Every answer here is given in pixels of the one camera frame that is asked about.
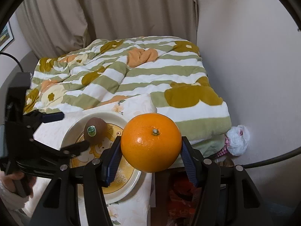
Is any brown kiwi with sticker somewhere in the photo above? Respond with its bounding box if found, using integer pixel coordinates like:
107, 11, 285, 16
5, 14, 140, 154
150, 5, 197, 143
84, 117, 107, 145

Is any large orange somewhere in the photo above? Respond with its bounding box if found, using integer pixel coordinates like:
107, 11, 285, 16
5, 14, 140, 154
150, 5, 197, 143
121, 113, 182, 173

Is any person left hand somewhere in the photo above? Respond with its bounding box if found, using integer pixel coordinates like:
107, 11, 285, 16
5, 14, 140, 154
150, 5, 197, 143
1, 171, 37, 210

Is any white plastic bag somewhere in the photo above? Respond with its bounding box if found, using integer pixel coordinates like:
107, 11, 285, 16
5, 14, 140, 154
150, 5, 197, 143
226, 125, 250, 156

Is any cream cartoon plate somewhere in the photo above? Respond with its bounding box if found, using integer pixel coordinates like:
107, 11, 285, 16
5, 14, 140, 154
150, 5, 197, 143
61, 111, 141, 204

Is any white floral table cloth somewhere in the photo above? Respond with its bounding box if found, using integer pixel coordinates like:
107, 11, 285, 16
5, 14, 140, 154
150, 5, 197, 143
22, 94, 157, 225

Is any grey sofa backrest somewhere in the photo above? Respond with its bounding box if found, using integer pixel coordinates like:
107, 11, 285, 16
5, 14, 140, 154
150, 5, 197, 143
1, 51, 39, 87

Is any framed city poster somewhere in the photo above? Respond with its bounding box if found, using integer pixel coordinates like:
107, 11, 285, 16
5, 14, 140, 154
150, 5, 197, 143
0, 22, 14, 51

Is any beige curtain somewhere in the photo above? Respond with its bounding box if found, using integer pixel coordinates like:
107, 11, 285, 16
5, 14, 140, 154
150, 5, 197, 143
16, 0, 198, 58

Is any floral striped green blanket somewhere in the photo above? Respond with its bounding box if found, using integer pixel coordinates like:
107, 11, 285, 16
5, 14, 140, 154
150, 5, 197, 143
24, 36, 232, 157

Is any black cable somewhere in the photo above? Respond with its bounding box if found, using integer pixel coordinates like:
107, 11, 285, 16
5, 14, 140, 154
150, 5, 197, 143
242, 145, 301, 170

